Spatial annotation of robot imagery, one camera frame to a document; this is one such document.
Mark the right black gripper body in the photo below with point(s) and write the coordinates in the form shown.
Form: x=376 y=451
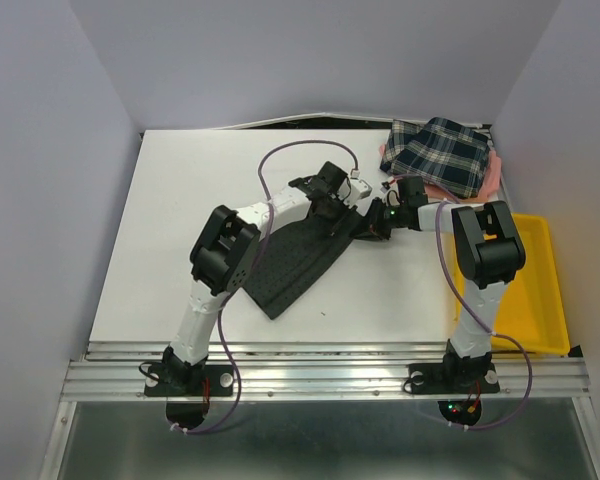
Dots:
x=383 y=218

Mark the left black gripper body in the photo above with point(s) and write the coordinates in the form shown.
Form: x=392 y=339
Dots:
x=335 y=214

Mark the dark grey dotted skirt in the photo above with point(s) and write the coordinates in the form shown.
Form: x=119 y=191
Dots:
x=295 y=258

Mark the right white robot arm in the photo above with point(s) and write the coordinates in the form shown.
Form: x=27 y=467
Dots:
x=480 y=252

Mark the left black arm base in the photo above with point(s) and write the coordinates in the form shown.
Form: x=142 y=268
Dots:
x=162 y=381

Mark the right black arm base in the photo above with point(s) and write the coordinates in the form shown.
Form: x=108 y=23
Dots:
x=428 y=379

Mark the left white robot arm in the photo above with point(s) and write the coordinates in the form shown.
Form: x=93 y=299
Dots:
x=225 y=253

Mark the folded plaid skirt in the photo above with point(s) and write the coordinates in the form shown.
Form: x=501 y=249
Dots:
x=436 y=131

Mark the folded pink skirt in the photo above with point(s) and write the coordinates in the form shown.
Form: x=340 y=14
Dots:
x=485 y=185

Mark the yellow plastic tray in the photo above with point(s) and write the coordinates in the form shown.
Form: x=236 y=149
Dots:
x=531 y=309

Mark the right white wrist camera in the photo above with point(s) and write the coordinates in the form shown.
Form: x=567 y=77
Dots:
x=391 y=194

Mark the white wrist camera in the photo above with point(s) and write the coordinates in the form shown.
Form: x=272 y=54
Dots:
x=391 y=194
x=354 y=189

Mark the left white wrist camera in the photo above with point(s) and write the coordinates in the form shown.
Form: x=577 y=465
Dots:
x=354 y=189

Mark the aluminium rail frame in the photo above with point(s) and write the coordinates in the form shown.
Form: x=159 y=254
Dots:
x=296 y=372

